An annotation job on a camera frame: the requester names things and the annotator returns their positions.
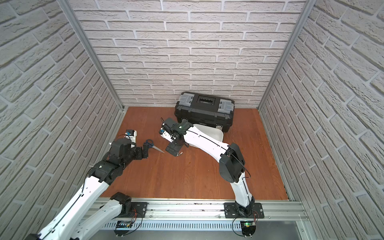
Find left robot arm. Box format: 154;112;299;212
26;137;152;240

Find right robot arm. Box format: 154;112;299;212
159;118;255;218

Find white plastic storage box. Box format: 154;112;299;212
191;124;224;150

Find black plastic toolbox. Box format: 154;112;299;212
175;92;235;133

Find left controller board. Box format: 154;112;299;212
114;221;135;235

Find controller board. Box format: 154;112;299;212
114;221;135;235
240;221;256;237

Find right controller board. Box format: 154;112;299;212
240;221;256;237

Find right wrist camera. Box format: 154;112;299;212
159;127;174;143

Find blue handled scissors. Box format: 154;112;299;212
145;139;164;153

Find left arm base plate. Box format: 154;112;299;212
117;202;148;218

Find aluminium front rail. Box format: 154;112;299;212
132;198;309;221

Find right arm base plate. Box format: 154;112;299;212
224;202;265;219

